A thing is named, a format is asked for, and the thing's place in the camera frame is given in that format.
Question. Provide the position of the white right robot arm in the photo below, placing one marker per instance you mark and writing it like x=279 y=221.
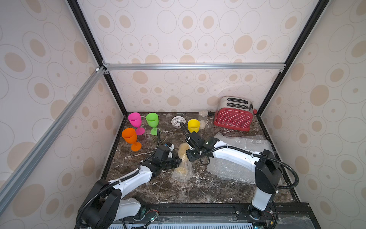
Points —
x=267 y=169

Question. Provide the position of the white perforated strainer bowl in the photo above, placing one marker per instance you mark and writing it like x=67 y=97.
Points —
x=177 y=120

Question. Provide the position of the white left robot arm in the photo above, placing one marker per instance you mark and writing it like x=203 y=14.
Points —
x=104 y=203

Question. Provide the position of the clear jar with powder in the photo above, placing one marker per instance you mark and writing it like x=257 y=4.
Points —
x=203 y=115

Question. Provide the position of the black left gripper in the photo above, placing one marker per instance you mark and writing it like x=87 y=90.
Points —
x=176 y=158

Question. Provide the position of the horizontal aluminium frame bar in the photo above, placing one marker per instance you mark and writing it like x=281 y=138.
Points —
x=202 y=66

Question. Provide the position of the orange glass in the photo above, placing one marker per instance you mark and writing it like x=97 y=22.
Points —
x=130 y=136

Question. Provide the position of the clear bubble wrap sheet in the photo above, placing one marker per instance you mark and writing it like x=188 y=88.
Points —
x=226 y=170

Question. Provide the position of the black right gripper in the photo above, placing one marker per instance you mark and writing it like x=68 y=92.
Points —
x=191 y=153

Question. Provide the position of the left diagonal aluminium frame bar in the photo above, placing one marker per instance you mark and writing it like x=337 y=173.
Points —
x=28 y=165

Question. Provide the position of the beige glass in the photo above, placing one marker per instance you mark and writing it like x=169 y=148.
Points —
x=185 y=171

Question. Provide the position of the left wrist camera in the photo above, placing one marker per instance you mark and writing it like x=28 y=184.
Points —
x=171 y=148

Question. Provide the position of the red polka dot toaster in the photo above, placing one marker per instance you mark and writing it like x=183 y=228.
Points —
x=235 y=113

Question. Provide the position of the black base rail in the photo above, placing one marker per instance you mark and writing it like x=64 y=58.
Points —
x=200 y=216

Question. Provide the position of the pink plastic wine glass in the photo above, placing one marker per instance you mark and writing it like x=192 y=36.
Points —
x=136 y=121

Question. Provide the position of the green glass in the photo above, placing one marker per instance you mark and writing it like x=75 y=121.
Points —
x=153 y=121

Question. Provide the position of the yellow glass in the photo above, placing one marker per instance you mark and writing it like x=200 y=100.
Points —
x=193 y=125

